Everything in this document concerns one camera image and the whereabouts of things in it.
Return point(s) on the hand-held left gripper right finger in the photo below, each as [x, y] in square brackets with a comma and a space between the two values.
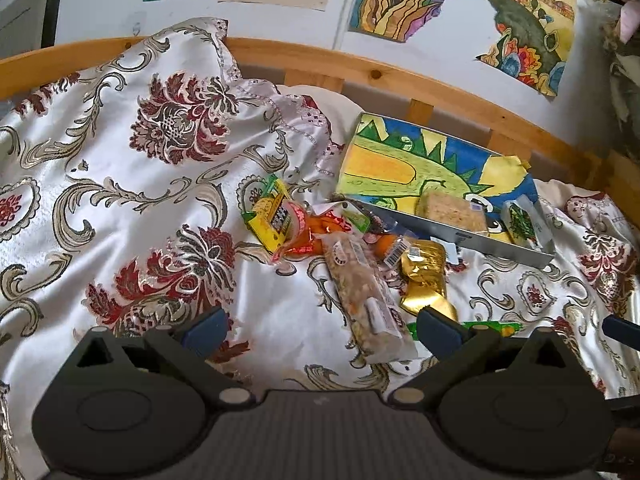
[440, 334]

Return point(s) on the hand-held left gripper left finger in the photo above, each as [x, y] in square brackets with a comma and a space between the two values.
[206, 331]

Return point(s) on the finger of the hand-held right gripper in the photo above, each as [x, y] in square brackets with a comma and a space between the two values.
[622, 330]

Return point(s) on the gold foil snack packet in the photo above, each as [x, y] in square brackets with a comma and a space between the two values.
[425, 270]

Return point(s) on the long nut bar packet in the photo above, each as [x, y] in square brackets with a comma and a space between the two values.
[362, 300]

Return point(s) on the square rice cracker packet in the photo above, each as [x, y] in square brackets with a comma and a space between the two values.
[450, 212]

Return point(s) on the yellow green snack packet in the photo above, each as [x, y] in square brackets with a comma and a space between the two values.
[270, 212]

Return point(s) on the orange snack packet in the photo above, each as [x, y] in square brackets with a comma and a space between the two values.
[310, 240]

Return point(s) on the green white snack packet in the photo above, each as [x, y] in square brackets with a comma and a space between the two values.
[522, 222]

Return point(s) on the dark snack packet clear wrapper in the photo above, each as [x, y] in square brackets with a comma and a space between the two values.
[357, 217]

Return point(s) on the painted metal tray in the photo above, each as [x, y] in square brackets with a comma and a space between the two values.
[380, 160]

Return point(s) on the flat green orange packet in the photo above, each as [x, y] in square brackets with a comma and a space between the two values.
[507, 329]

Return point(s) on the small orange barcode packet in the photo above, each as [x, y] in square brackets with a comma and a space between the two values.
[386, 246]

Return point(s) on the floral satin blanket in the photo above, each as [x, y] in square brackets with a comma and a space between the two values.
[125, 200]

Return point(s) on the cream pillow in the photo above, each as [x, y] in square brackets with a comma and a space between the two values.
[330, 105]

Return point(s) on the patterned curtain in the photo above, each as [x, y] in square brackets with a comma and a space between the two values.
[622, 60]

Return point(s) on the grey door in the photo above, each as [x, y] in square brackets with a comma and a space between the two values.
[30, 17]

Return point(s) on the wooden bed frame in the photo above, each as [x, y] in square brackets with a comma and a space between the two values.
[300, 55]

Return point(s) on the flower landscape wall painting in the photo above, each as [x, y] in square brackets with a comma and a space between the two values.
[535, 25]

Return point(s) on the white wall conduit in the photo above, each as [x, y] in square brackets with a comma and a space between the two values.
[342, 10]

